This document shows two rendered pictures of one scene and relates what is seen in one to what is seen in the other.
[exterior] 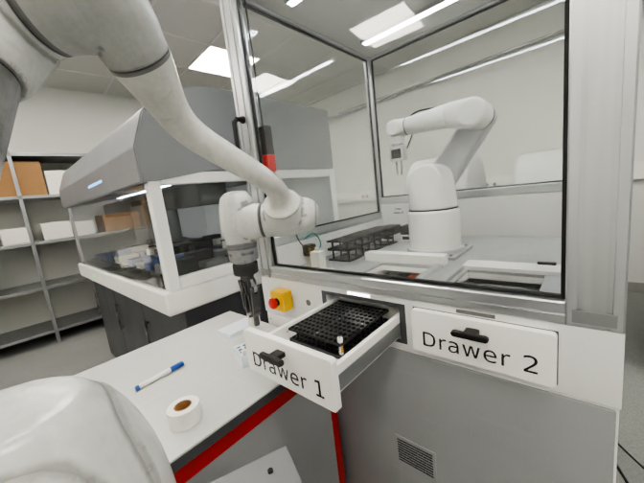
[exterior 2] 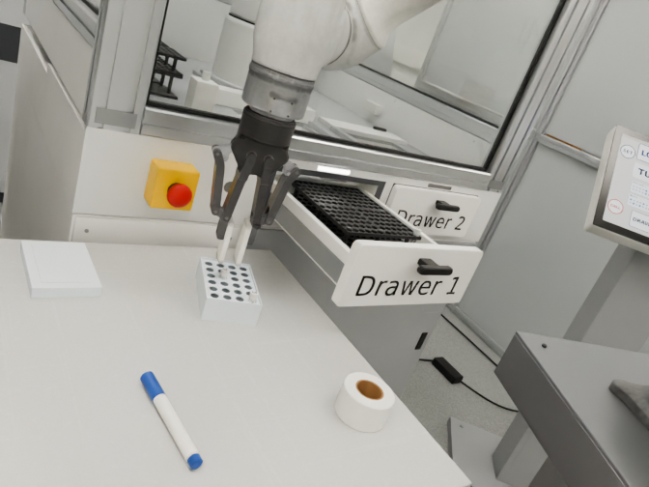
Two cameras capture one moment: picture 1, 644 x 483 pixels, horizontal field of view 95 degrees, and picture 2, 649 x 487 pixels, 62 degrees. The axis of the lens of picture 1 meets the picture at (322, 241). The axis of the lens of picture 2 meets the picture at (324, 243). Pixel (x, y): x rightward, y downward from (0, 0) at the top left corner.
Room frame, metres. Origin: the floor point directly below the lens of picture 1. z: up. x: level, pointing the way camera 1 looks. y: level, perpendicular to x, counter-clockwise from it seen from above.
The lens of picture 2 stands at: (0.65, 0.96, 1.20)
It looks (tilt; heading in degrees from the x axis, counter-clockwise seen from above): 22 degrees down; 278
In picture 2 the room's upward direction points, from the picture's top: 20 degrees clockwise
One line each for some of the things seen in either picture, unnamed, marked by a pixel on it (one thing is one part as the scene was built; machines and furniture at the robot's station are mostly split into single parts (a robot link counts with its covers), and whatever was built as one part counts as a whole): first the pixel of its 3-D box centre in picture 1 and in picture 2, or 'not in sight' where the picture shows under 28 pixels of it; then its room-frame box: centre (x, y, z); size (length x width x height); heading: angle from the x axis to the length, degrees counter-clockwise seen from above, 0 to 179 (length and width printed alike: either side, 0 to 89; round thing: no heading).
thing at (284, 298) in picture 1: (281, 300); (172, 186); (1.04, 0.17, 0.88); 0.07 x 0.05 x 0.07; 48
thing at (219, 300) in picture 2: (257, 349); (227, 290); (0.87, 0.24, 0.78); 0.12 x 0.08 x 0.04; 122
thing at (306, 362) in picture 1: (286, 363); (412, 274); (0.61, 0.11, 0.87); 0.29 x 0.02 x 0.11; 48
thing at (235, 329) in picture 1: (238, 327); (60, 268); (1.08, 0.36, 0.77); 0.13 x 0.09 x 0.02; 138
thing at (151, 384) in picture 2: (160, 375); (169, 416); (0.81, 0.52, 0.77); 0.14 x 0.02 x 0.02; 144
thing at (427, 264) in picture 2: (275, 356); (430, 266); (0.59, 0.13, 0.91); 0.07 x 0.04 x 0.01; 48
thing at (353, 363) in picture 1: (343, 329); (344, 221); (0.77, -0.03, 0.86); 0.40 x 0.26 x 0.06; 138
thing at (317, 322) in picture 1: (340, 329); (348, 221); (0.76, -0.02, 0.87); 0.22 x 0.18 x 0.06; 138
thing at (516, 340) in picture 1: (474, 341); (432, 213); (0.61, -0.31, 0.87); 0.29 x 0.02 x 0.11; 48
